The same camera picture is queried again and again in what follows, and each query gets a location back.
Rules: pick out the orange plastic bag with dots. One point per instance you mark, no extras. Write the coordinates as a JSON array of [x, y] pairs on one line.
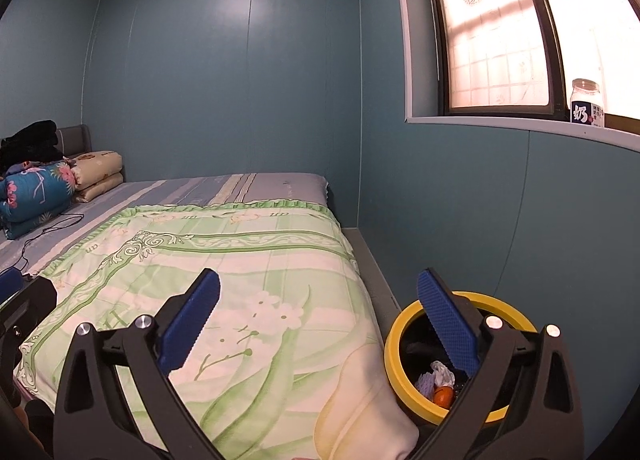
[[442, 396]]

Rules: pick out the clear jar with dark label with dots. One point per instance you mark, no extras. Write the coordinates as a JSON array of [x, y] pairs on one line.
[[585, 112]]

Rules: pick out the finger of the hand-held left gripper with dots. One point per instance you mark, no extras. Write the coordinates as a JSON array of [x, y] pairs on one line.
[[40, 302], [10, 287]]

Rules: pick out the beige folded quilt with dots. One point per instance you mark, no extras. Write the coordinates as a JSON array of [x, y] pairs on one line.
[[97, 169]]

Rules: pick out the grey bed side rail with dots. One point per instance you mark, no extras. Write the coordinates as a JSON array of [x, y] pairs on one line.
[[372, 280]]

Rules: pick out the green floral blanket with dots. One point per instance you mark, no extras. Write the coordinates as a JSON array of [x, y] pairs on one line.
[[250, 265]]

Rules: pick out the blue floral folded quilt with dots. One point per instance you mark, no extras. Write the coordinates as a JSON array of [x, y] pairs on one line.
[[35, 195]]

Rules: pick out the white plastic bag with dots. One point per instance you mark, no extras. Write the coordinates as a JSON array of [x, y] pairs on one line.
[[442, 374]]

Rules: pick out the striped bed sheet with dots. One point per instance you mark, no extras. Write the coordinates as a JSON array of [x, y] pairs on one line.
[[200, 187]]

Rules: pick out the yellow-rimmed black bin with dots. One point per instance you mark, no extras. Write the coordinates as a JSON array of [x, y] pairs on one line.
[[395, 355]]

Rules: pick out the grey headboard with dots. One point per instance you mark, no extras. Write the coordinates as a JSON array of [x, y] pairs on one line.
[[75, 137]]

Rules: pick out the small purple foam net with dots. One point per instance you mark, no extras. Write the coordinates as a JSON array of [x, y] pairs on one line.
[[425, 384]]

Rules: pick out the black clothes pile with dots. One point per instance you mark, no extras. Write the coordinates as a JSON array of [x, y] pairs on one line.
[[30, 139]]

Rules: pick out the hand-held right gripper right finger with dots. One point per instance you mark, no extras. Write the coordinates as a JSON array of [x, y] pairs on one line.
[[447, 320]]

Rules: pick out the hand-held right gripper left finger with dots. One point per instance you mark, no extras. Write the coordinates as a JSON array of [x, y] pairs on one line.
[[192, 320]]

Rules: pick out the brown framed window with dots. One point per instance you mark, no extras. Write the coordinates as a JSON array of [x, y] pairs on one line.
[[500, 64]]

